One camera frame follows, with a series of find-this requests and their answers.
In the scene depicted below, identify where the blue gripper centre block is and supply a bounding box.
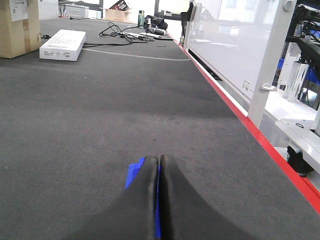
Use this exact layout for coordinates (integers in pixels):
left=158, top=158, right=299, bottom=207
left=125, top=157, right=161, bottom=240

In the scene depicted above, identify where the white whiteboard stand post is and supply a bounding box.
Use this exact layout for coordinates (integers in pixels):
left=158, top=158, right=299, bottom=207
left=247, top=0, right=297, bottom=127

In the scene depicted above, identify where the black cable bundle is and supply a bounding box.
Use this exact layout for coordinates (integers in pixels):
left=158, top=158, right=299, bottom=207
left=84, top=21, right=156, bottom=48

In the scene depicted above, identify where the white whiteboard panel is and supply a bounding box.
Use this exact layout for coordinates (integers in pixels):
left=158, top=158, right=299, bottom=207
left=187, top=0, right=279, bottom=99

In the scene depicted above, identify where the brown cardboard box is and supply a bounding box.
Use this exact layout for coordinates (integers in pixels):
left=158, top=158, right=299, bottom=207
left=0, top=0, right=41, bottom=59

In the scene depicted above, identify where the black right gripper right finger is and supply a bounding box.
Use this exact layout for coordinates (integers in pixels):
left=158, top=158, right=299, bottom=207
left=159, top=155, right=253, bottom=240

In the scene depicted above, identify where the white machine frame right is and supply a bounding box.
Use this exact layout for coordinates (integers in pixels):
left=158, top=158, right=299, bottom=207
left=259, top=2, right=320, bottom=176

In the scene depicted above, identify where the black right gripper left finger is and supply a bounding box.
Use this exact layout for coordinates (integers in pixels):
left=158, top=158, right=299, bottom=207
left=65, top=156, right=159, bottom=240

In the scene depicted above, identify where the green water bottle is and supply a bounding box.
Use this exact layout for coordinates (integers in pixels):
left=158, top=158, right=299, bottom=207
left=137, top=10, right=145, bottom=29

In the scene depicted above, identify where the white flat carton box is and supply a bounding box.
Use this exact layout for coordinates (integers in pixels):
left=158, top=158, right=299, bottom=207
left=39, top=29, right=86, bottom=62

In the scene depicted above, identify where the open cardboard box far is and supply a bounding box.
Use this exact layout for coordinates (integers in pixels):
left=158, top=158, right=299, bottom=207
left=102, top=8, right=138, bottom=24

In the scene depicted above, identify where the red floor edge tape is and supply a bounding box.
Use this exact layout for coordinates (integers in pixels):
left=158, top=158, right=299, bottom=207
left=173, top=39, right=320, bottom=213

